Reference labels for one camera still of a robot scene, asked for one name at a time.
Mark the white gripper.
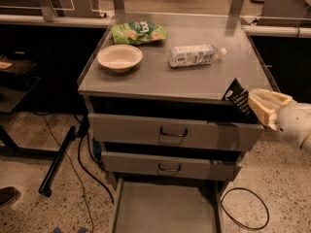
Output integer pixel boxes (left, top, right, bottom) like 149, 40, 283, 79
248, 88, 311, 147

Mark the black rxbar chocolate bar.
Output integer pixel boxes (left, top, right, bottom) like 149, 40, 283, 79
222, 79, 258, 124

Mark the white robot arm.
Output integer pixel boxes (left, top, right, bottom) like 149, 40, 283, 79
248, 88, 311, 152

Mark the grey middle drawer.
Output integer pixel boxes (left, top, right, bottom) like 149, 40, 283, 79
102, 151, 241, 181

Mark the grey metal drawer cabinet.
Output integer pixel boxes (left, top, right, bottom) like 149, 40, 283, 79
77, 11, 282, 189

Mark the grey top drawer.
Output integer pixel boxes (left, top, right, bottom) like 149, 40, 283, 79
88, 114, 263, 151

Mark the grey open bottom drawer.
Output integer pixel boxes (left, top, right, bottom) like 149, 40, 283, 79
109, 177, 225, 233

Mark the clear plastic water bottle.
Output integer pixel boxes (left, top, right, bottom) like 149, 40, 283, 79
168, 44, 226, 68

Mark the green snack chip bag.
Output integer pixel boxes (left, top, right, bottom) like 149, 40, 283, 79
111, 21, 167, 46

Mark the white paper bowl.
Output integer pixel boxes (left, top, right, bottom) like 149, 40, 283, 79
97, 45, 143, 73

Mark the blue object on floor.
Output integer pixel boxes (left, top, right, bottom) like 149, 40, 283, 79
51, 226, 89, 233

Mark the dark side table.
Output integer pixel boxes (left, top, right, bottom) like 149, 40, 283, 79
0, 51, 40, 114

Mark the dark shoe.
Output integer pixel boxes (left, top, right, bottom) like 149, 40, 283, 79
0, 186, 17, 207

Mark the black floor cable loop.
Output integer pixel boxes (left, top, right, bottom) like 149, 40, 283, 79
220, 186, 270, 231

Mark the black cable left of cabinet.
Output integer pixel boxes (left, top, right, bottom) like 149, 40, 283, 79
76, 114, 115, 205

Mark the black table leg frame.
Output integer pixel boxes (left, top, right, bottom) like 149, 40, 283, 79
0, 126, 76, 197

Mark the grey rail counter ledge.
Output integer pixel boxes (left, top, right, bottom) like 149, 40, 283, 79
0, 15, 112, 28

